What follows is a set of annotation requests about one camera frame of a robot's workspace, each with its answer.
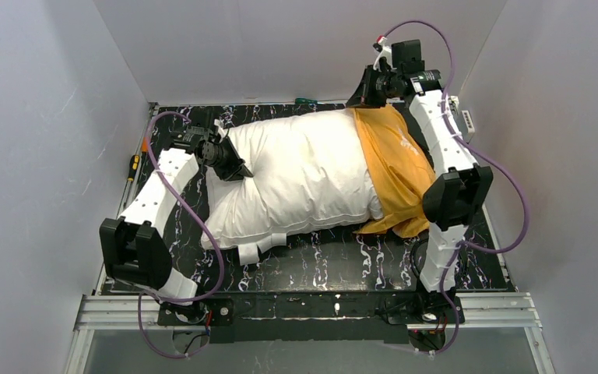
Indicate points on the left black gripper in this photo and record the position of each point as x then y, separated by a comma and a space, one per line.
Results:
225, 160

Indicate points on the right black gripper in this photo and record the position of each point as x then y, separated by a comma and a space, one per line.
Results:
367, 86

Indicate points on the white pillow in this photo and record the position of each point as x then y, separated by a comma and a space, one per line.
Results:
308, 174

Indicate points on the orange printed pillowcase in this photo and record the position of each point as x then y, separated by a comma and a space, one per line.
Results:
399, 169

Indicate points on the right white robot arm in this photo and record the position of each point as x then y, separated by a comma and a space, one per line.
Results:
461, 184

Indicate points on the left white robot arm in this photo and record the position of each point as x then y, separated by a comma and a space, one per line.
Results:
132, 244

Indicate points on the white power strip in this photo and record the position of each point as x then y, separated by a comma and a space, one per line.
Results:
467, 121

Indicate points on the green handled screwdriver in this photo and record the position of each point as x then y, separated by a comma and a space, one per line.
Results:
302, 100

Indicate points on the yellow handled screwdriver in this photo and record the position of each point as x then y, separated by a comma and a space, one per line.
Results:
136, 161

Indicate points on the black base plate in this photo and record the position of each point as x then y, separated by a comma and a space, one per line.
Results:
386, 316

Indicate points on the aluminium frame rail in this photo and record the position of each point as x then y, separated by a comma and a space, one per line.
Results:
480, 309

